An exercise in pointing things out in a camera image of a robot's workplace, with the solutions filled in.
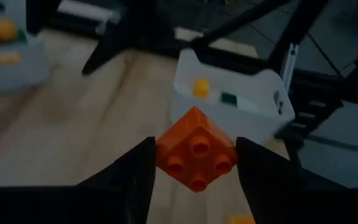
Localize white plastic bin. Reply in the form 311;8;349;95
170;48;296;146

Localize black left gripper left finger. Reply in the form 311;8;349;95
0;136;157;224

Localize small green block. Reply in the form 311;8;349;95
221;92;238;107

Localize white bin with handle cutout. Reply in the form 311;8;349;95
0;0;51;96

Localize silver light bar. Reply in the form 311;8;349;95
280;42;300;93

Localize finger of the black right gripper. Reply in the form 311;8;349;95
81;29;130;77

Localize small orange block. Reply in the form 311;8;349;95
155;105;239;194

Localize small yellow block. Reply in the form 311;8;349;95
193;79;210;100

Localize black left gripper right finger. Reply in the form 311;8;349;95
235;136;358;224

